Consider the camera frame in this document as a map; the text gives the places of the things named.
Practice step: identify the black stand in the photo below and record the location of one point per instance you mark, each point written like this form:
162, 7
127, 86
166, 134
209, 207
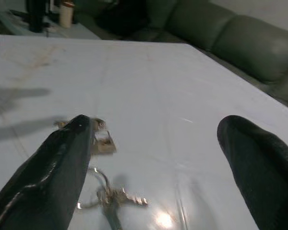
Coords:
36, 16

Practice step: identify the white bottle with brown cap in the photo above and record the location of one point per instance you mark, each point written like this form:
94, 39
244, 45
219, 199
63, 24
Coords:
65, 16

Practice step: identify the grey low table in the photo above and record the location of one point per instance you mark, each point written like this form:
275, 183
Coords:
86, 32

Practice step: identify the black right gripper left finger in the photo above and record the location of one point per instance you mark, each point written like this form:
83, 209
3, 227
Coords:
45, 179

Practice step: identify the green leather sofa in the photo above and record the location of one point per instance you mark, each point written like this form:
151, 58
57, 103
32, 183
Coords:
249, 48

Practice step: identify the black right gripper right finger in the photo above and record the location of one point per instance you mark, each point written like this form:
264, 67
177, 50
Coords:
261, 179

